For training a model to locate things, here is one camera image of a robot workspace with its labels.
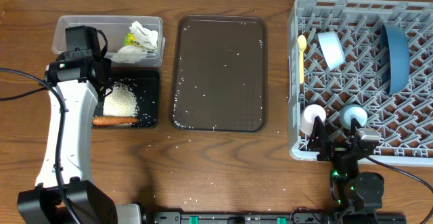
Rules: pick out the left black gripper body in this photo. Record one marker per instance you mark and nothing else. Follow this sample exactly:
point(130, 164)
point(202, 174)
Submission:
point(101, 91)

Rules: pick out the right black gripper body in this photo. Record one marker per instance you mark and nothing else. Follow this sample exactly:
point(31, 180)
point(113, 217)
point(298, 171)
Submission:
point(335, 149)

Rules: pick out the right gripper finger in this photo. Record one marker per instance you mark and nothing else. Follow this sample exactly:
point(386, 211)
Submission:
point(318, 138)
point(354, 125)

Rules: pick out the light blue cup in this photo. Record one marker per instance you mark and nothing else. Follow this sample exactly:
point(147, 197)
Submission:
point(353, 111)

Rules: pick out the pink cup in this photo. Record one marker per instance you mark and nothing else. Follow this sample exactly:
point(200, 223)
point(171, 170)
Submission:
point(308, 116)

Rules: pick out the white rice pile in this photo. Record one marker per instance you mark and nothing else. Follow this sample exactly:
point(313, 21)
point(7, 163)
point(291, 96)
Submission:
point(121, 102)

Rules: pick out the yellow snack wrapper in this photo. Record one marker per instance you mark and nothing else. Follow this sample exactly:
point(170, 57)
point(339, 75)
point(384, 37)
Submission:
point(129, 40)

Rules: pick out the orange carrot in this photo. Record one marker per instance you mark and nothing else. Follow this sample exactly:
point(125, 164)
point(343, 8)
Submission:
point(106, 121)

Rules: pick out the white tissue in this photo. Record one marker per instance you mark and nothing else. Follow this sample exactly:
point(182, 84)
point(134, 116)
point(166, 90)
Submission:
point(146, 42)

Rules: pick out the light blue bowl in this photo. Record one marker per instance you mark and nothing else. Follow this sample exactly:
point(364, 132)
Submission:
point(331, 49)

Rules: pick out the dark blue plate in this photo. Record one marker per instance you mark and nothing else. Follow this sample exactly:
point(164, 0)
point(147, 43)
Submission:
point(397, 57)

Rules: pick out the yellow plastic spoon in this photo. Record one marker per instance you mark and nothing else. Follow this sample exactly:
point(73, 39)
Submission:
point(302, 44)

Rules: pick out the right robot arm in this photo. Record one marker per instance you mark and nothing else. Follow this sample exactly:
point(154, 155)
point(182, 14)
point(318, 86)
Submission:
point(359, 194)

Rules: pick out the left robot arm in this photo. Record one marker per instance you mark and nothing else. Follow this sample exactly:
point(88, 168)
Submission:
point(64, 190)

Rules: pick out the black waste tray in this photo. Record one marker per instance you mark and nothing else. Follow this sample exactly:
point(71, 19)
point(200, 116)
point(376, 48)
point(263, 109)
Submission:
point(145, 85)

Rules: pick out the grey dishwasher rack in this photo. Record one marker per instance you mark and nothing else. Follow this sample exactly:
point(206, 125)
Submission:
point(404, 119)

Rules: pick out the clear plastic bin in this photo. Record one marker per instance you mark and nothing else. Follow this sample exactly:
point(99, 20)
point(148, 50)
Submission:
point(115, 29)

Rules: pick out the brown serving tray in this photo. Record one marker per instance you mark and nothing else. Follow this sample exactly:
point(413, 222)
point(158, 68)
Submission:
point(220, 74)

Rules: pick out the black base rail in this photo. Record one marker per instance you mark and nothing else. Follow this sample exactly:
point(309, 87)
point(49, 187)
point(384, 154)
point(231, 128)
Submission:
point(295, 218)

